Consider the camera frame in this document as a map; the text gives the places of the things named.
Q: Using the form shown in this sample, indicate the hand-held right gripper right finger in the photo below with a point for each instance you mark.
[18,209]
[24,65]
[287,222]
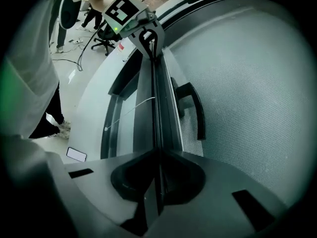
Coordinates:
[218,182]

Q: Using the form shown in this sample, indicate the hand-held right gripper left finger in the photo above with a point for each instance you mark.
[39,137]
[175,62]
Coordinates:
[99,180]

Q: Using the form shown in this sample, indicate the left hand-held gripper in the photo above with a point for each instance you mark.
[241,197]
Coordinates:
[121,11]

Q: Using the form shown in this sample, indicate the dark framed glass window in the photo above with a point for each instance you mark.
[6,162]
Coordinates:
[126,133]

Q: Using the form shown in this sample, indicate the grey mesh window screen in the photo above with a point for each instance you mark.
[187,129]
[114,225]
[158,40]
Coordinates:
[247,95]

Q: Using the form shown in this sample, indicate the person's left forearm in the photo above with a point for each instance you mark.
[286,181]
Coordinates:
[99,1]

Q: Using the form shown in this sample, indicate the red and white sticker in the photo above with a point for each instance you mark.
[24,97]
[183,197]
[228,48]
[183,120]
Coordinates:
[121,46]

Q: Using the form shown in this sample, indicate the smartphone with white display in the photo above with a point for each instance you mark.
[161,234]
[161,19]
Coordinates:
[76,154]

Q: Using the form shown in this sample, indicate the black office chair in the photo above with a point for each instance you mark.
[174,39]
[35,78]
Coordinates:
[105,37]

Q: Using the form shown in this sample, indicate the person's speckled white shoe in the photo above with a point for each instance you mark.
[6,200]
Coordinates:
[66,125]
[62,134]

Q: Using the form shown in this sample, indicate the white power strip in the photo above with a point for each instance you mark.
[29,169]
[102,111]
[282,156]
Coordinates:
[78,41]

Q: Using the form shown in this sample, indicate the white rimmed chair back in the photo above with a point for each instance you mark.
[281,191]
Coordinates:
[69,14]

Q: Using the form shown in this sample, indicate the person's black trousers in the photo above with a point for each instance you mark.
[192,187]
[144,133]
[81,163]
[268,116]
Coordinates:
[53,108]

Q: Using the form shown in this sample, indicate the person's white shirt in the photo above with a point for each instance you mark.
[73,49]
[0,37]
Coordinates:
[27,58]

